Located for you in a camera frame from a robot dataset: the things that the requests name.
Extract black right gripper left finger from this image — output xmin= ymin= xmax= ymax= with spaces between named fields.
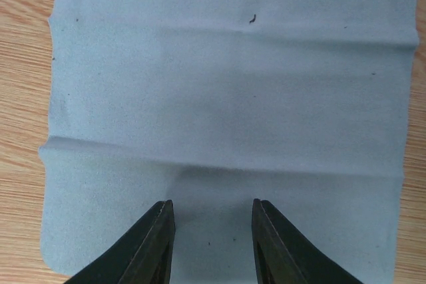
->
xmin=67 ymin=200 xmax=175 ymax=284

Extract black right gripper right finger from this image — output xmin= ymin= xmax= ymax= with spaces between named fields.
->
xmin=252 ymin=199 xmax=361 ymax=284

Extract light blue cleaning cloth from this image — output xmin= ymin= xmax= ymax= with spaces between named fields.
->
xmin=39 ymin=0 xmax=418 ymax=283

